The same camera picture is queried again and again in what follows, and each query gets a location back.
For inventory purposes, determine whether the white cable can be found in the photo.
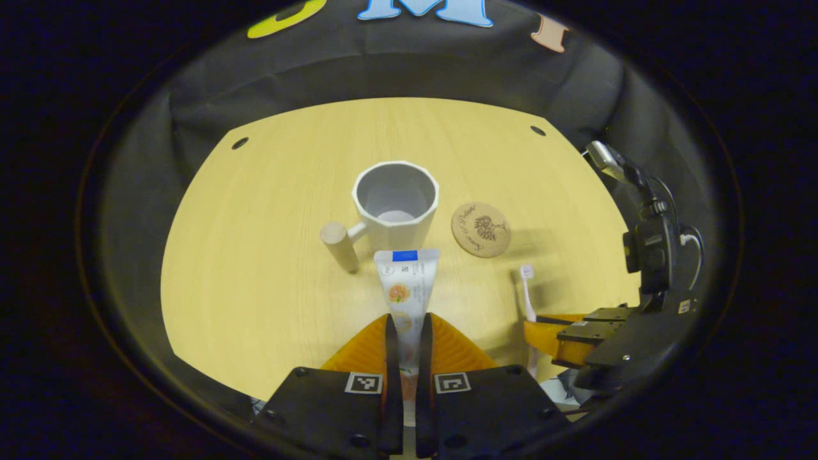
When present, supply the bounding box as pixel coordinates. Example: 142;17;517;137
679;225;705;291

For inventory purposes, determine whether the white toothbrush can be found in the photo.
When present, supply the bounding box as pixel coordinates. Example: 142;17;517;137
519;264;541;379

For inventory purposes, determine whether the black backdrop cloth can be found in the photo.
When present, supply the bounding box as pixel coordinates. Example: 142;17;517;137
89;0;736;422

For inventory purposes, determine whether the white cup with wooden handle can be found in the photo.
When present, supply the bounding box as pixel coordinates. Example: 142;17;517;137
320;161;440;274

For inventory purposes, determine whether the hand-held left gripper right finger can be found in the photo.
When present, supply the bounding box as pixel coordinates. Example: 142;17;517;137
415;312;571;460

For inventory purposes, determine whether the round wooden coaster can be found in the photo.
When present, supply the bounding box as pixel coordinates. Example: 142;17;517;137
451;202;512;259

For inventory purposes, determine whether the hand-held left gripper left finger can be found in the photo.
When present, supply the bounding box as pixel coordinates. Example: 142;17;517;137
252;312;405;460

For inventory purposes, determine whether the white toothpaste tube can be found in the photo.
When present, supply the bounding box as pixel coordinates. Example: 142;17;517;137
373;249;440;429

